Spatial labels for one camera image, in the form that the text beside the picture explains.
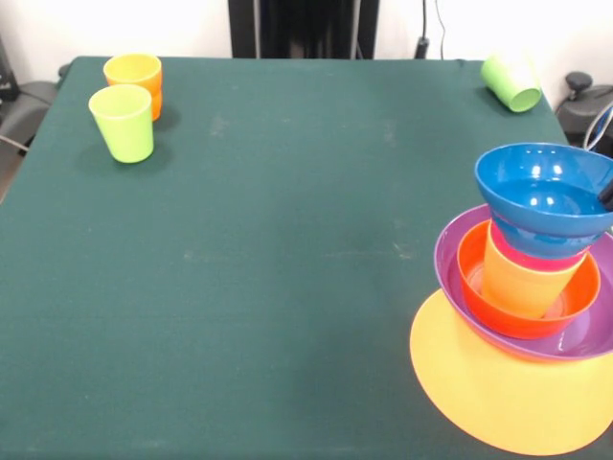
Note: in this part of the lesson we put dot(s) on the orange cup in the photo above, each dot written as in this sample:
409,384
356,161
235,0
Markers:
139,74
156,108

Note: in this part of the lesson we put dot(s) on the small orange-red bowl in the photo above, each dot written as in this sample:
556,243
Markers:
479,306

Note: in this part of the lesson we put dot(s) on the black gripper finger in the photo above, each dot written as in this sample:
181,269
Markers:
607,195

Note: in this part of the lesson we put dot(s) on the large orange bowl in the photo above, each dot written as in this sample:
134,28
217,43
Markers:
479,393

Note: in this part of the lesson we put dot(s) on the purple bowl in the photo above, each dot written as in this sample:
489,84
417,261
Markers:
447,268

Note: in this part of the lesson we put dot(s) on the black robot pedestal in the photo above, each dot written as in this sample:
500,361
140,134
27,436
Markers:
306,29

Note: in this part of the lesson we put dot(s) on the yellow cup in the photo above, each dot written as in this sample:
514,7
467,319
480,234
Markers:
517,292

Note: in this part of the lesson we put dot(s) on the dark green tablecloth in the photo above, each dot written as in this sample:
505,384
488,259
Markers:
239,335

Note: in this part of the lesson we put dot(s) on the black office chair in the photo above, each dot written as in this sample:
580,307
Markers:
29,100
584,110

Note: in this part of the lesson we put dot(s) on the red cup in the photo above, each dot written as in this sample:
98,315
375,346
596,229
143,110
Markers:
527,262

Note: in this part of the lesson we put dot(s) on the blue bowl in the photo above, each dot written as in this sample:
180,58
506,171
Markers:
527,230

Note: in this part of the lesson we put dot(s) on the light green cup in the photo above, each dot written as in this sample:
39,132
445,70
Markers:
124,139

